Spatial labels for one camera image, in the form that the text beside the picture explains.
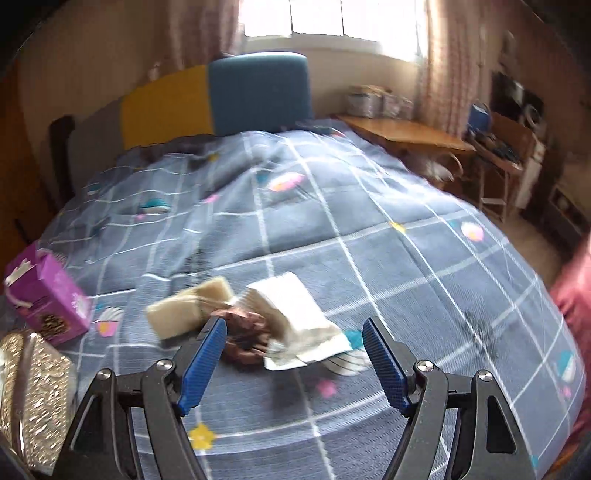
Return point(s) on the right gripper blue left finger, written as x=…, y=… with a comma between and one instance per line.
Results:
x=195, y=362

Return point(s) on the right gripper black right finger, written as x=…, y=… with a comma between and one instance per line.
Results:
x=393, y=363

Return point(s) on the beige folded sponge cloth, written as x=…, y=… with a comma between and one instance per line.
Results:
x=188, y=309

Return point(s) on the grey patterned bed quilt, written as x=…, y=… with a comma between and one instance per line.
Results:
x=368, y=239

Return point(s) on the purple carton box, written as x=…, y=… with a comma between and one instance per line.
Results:
x=46, y=297

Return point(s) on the wooden desk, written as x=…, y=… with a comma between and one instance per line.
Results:
x=428, y=152

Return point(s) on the wooden chair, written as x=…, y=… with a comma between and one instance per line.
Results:
x=503, y=147

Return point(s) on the grey yellow blue headboard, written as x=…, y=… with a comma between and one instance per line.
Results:
x=267, y=91

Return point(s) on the right side curtain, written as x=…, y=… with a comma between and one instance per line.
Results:
x=451, y=71

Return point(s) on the pink beige curtain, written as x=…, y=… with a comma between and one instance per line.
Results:
x=201, y=32

